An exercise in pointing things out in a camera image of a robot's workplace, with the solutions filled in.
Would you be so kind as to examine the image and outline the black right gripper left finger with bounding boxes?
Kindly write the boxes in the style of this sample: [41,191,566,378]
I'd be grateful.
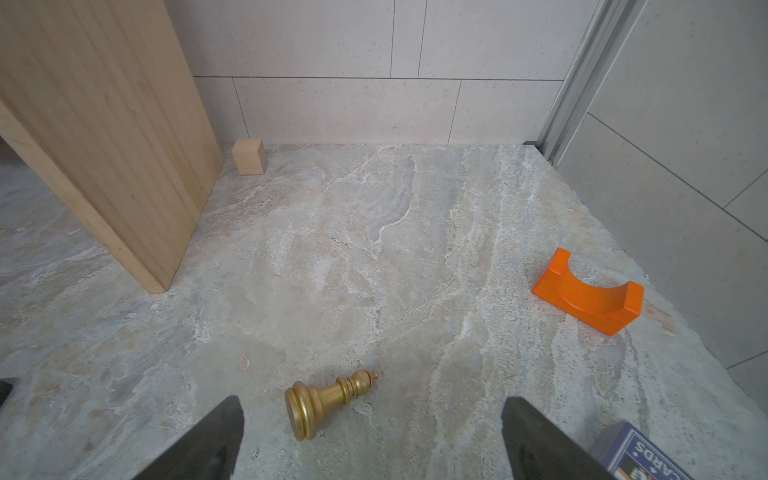
[134,395,245,480]

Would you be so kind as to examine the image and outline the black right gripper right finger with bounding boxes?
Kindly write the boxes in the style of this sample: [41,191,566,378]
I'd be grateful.
[501,397,613,480]

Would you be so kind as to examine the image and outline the brass knob right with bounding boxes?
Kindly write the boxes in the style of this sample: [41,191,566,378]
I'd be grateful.
[284,370,379,441]

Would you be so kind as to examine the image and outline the orange plastic clip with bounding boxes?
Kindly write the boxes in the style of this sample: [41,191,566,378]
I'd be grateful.
[532,248,644,336]

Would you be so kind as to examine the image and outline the wooden shelf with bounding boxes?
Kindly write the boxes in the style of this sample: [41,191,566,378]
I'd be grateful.
[1,1,223,293]

